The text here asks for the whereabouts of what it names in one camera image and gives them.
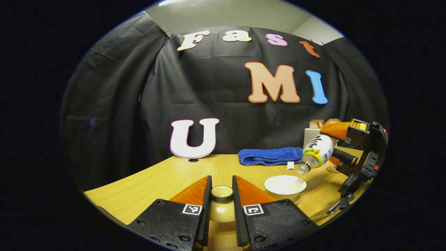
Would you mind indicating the beige ceramic saucer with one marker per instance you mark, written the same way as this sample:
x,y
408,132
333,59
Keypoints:
x,y
298,198

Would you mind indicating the blue folded towel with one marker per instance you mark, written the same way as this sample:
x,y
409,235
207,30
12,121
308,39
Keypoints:
x,y
270,156

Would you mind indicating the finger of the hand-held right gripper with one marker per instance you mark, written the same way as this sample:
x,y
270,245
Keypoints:
x,y
336,130
345,157

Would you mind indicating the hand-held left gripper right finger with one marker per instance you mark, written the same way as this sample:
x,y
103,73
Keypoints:
x,y
240,216

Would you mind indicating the black backdrop cloth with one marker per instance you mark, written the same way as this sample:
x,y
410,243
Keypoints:
x,y
226,115

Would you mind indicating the toast bread slice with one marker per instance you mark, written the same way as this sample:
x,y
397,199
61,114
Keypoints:
x,y
313,123
321,123

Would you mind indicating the round wooden coaster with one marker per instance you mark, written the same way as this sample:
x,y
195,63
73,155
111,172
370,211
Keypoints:
x,y
332,169

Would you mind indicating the clear plastic water bottle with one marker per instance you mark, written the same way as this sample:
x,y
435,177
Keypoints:
x,y
318,151

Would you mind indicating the white toaster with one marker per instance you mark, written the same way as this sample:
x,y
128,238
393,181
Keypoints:
x,y
310,137

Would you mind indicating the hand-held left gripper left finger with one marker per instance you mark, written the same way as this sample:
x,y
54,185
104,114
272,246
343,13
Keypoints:
x,y
204,216

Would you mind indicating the beige ceramic teacup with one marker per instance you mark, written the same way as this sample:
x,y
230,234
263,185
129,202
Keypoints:
x,y
285,185

